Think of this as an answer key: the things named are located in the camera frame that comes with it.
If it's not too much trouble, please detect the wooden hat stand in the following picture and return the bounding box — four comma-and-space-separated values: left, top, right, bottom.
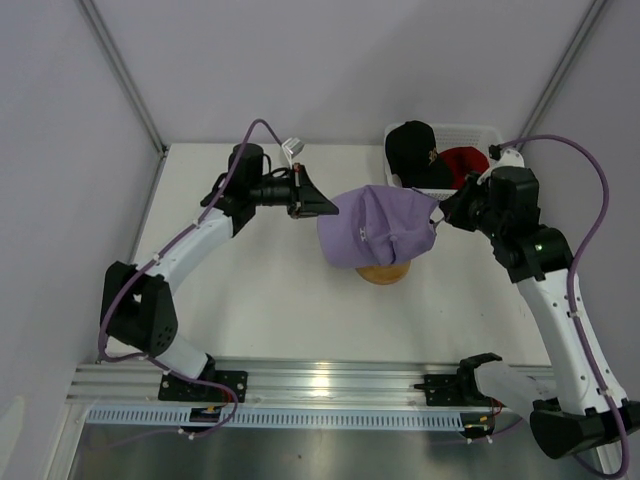
355, 261, 411, 286

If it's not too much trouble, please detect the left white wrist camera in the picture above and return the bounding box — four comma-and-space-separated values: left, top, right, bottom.
280, 137, 305, 166

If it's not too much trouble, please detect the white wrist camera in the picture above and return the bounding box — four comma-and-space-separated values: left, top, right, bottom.
280, 137, 305, 166
477, 145, 524, 185

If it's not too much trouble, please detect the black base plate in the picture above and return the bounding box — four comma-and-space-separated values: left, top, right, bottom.
157, 369, 250, 405
413, 374, 505, 407

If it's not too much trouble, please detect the right aluminium corner post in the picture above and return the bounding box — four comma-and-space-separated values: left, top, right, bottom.
518, 0, 611, 138

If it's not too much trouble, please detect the aluminium mounting rail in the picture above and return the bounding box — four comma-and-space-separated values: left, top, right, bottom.
65, 358, 457, 410

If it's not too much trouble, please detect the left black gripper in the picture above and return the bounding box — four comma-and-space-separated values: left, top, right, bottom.
249, 163, 337, 219

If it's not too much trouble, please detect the black gold-logo cap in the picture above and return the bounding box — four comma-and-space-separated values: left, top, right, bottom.
384, 120, 454, 189

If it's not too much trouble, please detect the left aluminium corner post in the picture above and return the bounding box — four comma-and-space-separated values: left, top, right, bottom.
75, 0, 167, 157

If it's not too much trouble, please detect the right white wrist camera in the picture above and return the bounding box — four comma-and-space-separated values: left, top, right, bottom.
477, 145, 524, 185

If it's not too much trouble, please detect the white slotted cable duct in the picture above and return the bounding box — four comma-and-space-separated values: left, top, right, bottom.
86, 406, 494, 432

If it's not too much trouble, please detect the aluminium corner post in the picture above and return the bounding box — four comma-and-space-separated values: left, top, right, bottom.
518, 0, 611, 138
75, 0, 167, 157

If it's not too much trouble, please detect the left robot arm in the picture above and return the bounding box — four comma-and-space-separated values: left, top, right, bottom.
99, 142, 339, 401

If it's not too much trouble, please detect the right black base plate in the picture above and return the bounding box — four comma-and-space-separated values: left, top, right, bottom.
413, 374, 505, 407

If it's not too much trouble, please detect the red baseball cap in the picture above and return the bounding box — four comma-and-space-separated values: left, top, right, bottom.
440, 146, 490, 190

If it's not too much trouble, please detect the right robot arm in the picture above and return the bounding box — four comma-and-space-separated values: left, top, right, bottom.
441, 166, 639, 459

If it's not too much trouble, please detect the white plastic basket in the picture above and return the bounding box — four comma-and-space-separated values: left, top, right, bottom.
382, 122, 503, 201

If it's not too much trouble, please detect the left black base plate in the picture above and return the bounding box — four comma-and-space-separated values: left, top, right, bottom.
157, 369, 250, 405

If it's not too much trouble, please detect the purple LA baseball cap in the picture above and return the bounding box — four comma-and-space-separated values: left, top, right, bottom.
317, 185, 439, 269

